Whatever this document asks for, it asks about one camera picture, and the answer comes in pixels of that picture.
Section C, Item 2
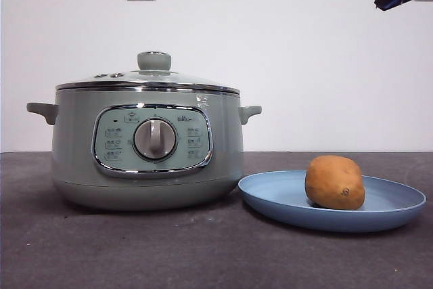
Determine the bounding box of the pale green electric steamer pot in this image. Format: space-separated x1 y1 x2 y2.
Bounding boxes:
26 83 263 211

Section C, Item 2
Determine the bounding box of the blue round plate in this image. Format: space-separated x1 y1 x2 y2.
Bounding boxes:
237 170 428 234

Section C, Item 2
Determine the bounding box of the brown potato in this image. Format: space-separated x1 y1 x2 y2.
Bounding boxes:
304 155 367 211

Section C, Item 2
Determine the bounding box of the glass lid with green knob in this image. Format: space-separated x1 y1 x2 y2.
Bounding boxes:
55 51 240 95

